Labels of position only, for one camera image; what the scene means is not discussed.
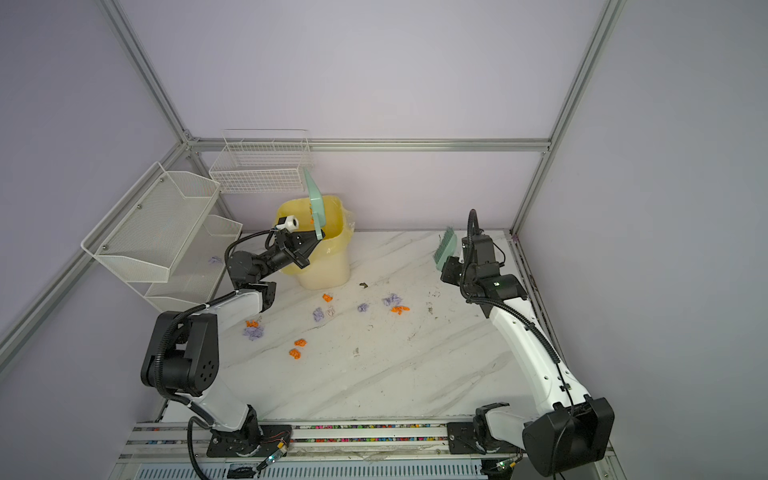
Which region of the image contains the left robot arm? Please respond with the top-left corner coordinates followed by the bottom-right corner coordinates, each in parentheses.
top-left (140, 217), bottom-right (326, 457)

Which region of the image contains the orange scraps left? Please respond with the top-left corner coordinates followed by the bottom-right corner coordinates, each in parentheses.
top-left (289, 339), bottom-right (307, 360)

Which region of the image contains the purple scrap left centre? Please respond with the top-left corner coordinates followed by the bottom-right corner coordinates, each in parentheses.
top-left (312, 307), bottom-right (336, 322)

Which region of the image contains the yellow bin liner bag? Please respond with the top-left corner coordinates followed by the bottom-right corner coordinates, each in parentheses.
top-left (276, 195), bottom-right (355, 276)

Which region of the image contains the upper white mesh shelf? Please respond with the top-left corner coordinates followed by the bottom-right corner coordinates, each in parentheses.
top-left (81, 163), bottom-right (221, 283)

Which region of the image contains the green dustpan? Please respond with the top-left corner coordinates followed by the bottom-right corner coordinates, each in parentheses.
top-left (302, 167), bottom-right (326, 241)

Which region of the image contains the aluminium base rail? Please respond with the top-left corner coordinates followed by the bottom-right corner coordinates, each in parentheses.
top-left (107, 415), bottom-right (628, 480)

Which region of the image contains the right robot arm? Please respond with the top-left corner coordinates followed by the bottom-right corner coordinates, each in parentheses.
top-left (441, 210), bottom-right (615, 479)

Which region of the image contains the white wire wall basket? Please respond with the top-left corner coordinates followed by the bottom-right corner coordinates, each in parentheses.
top-left (209, 129), bottom-right (313, 194)

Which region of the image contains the lower white mesh shelf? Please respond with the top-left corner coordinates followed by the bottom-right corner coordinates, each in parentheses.
top-left (144, 215), bottom-right (242, 312)

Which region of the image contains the green hand brush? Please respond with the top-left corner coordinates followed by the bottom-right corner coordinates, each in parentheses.
top-left (433, 227), bottom-right (457, 271)

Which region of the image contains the purple paper scrap centre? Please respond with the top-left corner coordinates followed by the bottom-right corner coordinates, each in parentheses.
top-left (382, 294), bottom-right (402, 307)

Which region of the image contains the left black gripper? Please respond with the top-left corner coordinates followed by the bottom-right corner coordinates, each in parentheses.
top-left (258, 229), bottom-right (325, 282)

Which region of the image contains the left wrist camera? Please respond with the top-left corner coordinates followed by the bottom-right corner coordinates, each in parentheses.
top-left (274, 215), bottom-right (300, 233)

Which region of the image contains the white mesh shelf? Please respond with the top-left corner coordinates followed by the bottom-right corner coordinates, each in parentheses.
top-left (144, 215), bottom-right (242, 312)
top-left (81, 163), bottom-right (221, 283)

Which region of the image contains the cream trash bin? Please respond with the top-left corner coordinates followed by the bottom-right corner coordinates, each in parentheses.
top-left (281, 195), bottom-right (355, 290)

